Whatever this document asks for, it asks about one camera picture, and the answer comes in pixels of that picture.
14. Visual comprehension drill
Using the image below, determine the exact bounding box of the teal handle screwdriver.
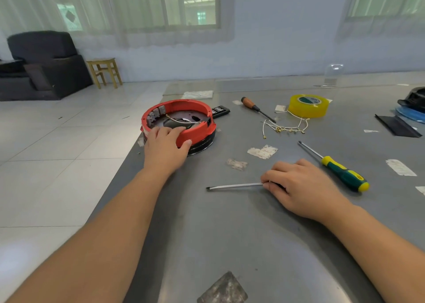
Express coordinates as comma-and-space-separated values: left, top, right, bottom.
205, 182, 288, 193

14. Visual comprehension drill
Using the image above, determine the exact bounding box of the yellow tape roll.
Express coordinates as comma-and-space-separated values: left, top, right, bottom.
288, 94, 331, 120

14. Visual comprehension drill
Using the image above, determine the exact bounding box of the crumpled white tape piece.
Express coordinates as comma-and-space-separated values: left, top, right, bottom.
247, 145, 278, 160

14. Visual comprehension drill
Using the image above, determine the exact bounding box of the black armchair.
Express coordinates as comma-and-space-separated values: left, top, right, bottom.
0, 31, 94, 101

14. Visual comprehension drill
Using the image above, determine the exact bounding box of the person's left hand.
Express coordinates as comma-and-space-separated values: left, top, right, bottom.
143, 126, 193, 180

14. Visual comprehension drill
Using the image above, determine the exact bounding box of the sheer white curtain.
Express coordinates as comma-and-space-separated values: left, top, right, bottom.
0, 0, 235, 47
339, 0, 425, 38

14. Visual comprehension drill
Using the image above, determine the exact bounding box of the person's left forearm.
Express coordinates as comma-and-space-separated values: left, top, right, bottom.
7, 170, 170, 303

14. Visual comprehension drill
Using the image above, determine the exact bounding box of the black flat plate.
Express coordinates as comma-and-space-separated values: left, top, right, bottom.
375, 114, 422, 138

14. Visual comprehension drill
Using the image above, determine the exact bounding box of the red round appliance base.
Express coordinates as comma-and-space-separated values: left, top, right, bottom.
141, 99, 218, 156

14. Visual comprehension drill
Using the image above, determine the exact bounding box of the orange handle screwdriver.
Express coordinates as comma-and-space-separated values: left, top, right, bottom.
240, 96, 276, 123

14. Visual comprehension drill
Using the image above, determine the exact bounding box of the white paper sheet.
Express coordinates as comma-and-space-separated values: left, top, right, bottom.
181, 90, 215, 100

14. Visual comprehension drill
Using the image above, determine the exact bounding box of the small wooden stool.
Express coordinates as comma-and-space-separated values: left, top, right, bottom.
86, 58, 124, 89

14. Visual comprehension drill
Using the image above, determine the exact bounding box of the person's right hand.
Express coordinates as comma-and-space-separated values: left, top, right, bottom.
260, 159, 353, 224

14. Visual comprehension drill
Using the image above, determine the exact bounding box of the black round appliance part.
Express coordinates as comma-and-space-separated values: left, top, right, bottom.
398, 86, 425, 112

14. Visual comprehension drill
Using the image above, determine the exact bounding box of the person's right forearm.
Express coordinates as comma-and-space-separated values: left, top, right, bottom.
328, 203, 425, 303

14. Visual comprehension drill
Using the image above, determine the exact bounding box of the blue ring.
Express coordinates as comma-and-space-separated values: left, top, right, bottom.
394, 106, 425, 124

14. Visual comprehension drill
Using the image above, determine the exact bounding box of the green yellow handle screwdriver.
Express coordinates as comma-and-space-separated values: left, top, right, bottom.
297, 141, 370, 193

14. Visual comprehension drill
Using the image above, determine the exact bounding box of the black remote control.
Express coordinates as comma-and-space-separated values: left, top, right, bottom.
212, 105, 231, 119

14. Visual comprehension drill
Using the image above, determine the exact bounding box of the narrow white tape strip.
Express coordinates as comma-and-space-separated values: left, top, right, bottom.
386, 159, 418, 177

